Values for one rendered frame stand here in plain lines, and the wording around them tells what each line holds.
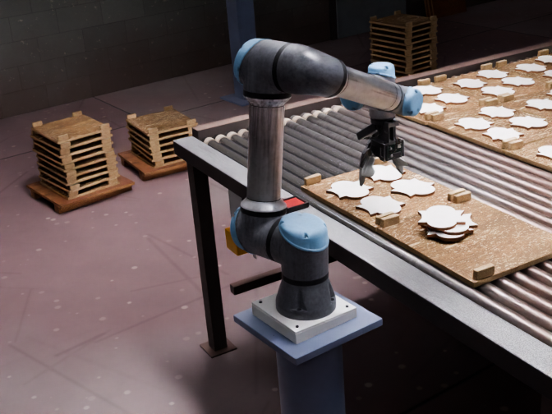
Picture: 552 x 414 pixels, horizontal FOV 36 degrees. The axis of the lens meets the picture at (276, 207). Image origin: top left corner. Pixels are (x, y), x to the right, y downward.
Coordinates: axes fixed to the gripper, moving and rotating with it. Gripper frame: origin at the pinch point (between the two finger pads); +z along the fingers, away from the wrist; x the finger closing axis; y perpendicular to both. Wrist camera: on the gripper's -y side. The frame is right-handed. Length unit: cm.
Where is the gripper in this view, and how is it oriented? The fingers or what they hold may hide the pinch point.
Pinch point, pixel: (379, 180)
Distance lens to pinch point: 256.9
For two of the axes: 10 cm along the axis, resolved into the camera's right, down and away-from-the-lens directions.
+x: 8.6, -2.6, 4.3
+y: 5.0, 3.1, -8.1
